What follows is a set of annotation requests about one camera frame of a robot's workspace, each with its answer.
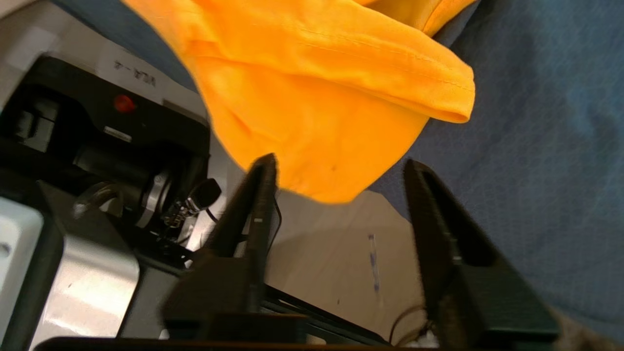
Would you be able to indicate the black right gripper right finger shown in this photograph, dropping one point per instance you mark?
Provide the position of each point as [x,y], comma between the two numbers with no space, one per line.
[477,292]

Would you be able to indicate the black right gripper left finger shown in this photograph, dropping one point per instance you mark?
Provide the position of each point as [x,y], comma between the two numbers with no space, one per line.
[229,287]

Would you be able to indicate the yellow t-shirt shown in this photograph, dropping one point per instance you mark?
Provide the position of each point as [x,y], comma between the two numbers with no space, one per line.
[302,97]

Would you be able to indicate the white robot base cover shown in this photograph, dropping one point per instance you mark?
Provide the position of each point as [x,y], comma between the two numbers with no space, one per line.
[63,39]

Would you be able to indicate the dark blue bed sheet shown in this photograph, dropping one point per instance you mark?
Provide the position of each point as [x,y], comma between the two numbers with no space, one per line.
[536,146]

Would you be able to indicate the silver and black robot torso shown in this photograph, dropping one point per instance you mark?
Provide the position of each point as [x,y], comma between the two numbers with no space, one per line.
[97,146]

